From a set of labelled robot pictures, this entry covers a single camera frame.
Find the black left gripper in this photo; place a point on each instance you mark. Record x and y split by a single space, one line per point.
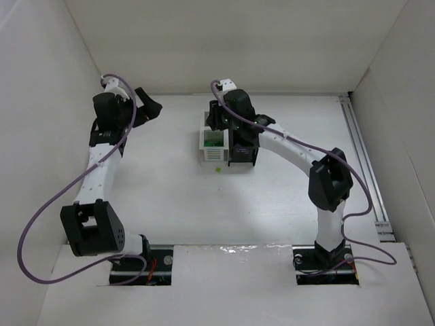
139 111

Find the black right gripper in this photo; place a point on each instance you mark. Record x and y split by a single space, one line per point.
217 119

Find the green lego plate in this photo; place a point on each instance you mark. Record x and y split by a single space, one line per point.
213 144

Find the purple lego pieces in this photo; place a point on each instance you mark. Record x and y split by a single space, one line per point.
242 150

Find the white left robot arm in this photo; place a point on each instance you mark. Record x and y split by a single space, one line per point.
90 223

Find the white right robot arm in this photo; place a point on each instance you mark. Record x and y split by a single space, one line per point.
328 172

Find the white two-slot container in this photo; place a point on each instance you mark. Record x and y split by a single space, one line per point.
212 156

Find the black two-slot container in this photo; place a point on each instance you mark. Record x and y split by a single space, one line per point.
235 139

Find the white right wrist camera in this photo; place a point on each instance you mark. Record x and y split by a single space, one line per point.
226 85

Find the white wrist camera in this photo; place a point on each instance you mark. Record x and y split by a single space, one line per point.
114 86
226 85

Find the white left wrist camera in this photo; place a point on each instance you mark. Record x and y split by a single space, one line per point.
114 86

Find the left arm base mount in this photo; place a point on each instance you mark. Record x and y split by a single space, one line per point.
158 271

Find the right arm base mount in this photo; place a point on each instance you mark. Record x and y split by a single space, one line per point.
312 269

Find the aluminium rail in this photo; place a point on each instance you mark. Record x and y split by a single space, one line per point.
382 223

